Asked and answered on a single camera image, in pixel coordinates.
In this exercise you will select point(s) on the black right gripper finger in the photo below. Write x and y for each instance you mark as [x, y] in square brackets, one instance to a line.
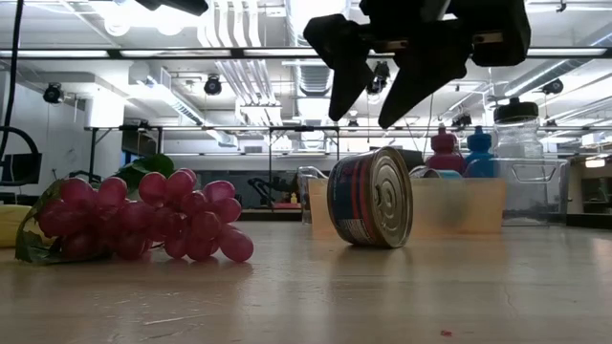
[430, 67]
[349, 62]

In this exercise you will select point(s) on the clear bottle with black cap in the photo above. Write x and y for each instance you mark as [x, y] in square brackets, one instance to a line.
[516, 112]

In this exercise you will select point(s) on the magenta plastic bottle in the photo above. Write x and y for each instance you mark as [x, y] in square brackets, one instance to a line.
[444, 153]

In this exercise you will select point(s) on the blue plastic bottle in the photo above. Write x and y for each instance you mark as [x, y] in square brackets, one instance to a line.
[480, 153]

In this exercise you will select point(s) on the red and blue label can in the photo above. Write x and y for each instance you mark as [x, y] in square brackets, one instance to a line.
[373, 200]

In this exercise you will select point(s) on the red toy grape bunch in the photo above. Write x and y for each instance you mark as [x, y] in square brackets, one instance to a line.
[134, 215]

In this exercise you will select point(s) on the yellow toy banana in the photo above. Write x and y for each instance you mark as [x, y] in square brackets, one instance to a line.
[12, 224]

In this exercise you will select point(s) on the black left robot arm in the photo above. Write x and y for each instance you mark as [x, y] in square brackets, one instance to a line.
[181, 6]

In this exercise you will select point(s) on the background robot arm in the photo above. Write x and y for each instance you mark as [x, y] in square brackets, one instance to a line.
[260, 188]

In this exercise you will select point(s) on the black ceiling spotlight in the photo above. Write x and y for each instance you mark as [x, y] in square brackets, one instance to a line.
[553, 87]
[52, 94]
[212, 86]
[382, 71]
[461, 120]

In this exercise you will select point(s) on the black computer monitor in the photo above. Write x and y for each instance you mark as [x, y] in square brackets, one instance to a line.
[415, 160]

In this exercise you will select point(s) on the orange translucent plastic bin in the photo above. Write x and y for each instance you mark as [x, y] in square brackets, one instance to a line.
[454, 205]

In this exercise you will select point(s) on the small yellow background bottle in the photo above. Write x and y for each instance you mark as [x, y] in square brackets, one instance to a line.
[293, 199]

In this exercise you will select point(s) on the clear plastic bin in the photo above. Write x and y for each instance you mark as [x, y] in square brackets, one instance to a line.
[535, 200]

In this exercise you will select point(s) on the green plant in white pot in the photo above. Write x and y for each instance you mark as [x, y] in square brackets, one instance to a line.
[153, 165]

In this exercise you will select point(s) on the black background table frame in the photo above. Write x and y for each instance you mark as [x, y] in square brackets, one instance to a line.
[92, 162]

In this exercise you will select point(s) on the black wall screen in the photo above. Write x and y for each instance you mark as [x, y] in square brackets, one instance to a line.
[26, 169]

